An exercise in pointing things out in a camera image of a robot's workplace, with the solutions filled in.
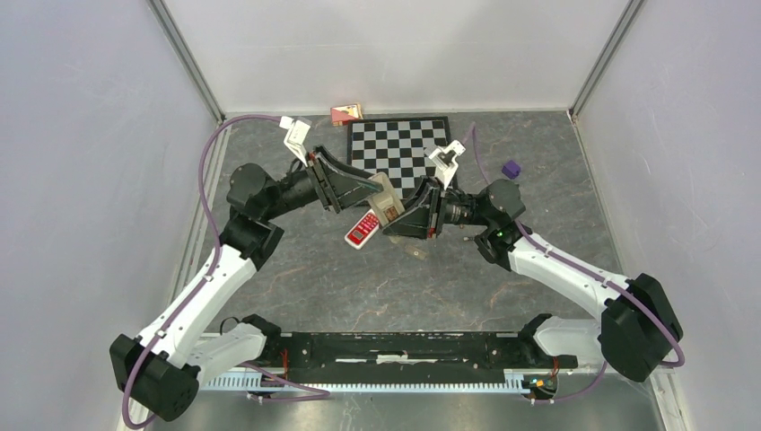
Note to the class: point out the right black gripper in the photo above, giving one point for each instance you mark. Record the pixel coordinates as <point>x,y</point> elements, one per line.
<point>417,221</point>

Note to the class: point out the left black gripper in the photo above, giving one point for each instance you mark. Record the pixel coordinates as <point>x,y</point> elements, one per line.
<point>337,189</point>

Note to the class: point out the beige remote control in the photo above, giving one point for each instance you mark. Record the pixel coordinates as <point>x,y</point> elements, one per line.
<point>386,204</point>

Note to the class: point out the beige battery cover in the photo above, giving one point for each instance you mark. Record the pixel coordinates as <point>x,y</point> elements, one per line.
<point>415,252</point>

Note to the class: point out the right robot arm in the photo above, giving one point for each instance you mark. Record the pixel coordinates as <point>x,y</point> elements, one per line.
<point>639,329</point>

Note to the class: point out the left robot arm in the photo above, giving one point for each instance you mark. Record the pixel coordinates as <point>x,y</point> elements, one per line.
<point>161,370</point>

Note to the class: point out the red white remote control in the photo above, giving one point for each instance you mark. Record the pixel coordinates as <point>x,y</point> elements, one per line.
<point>363,230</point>

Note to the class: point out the red orange small box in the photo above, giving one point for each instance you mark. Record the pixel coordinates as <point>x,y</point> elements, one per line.
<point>342,115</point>

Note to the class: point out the black white chessboard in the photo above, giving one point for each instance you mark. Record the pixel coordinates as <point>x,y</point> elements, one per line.
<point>397,147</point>

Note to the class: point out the purple cube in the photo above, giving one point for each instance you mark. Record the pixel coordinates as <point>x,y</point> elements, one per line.
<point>511,170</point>

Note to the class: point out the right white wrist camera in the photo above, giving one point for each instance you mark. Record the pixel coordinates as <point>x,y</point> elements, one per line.
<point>444,159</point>

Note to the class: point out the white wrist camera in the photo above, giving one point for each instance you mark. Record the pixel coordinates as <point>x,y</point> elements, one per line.
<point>296,131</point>
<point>444,159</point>

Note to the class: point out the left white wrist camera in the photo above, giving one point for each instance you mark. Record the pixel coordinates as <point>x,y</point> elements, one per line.
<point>296,131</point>

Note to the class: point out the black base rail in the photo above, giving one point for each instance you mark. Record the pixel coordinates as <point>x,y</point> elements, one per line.
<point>406,357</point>

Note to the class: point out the white slotted cable duct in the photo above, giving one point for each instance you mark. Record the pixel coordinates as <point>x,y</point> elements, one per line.
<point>247,380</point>

